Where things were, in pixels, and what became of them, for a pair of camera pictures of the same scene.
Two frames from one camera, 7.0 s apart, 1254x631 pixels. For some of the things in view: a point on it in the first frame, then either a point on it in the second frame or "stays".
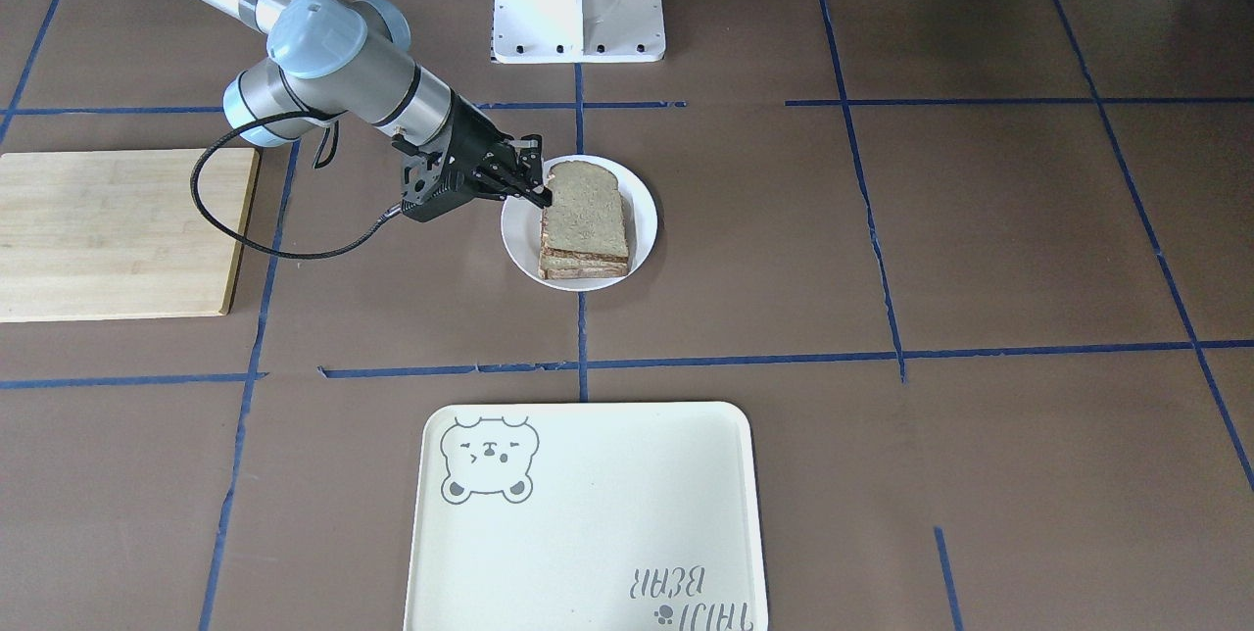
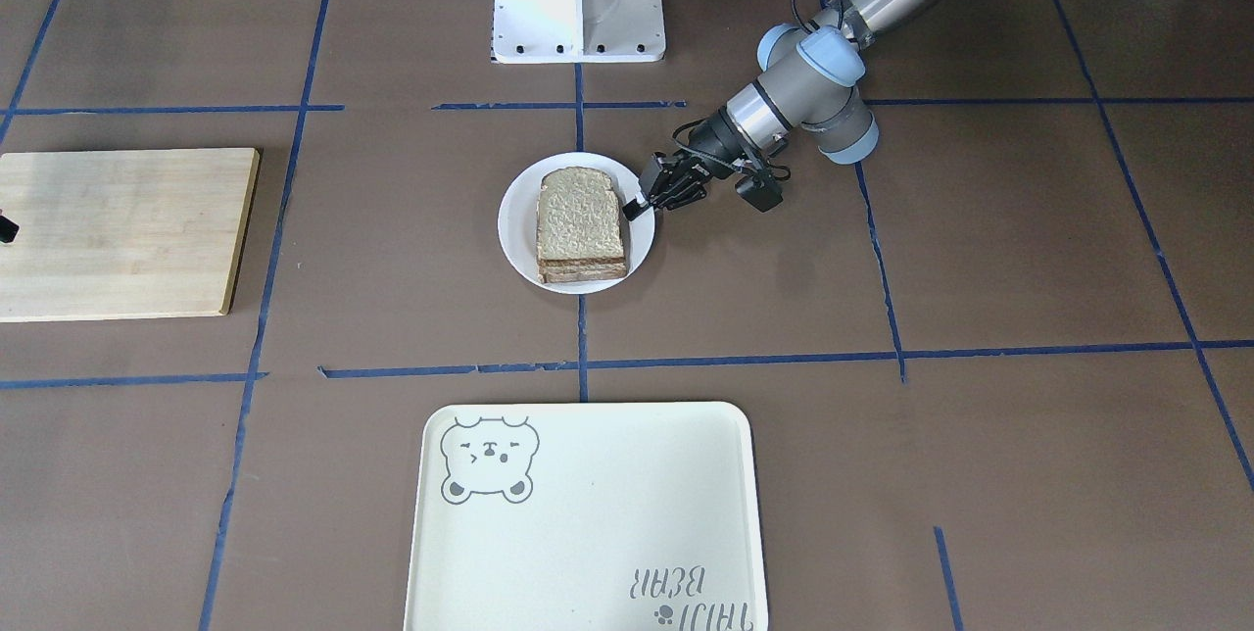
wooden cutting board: [109, 235] stays
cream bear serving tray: [586, 516] stays
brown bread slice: [587, 214] stays
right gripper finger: [529, 153] → [8, 229]
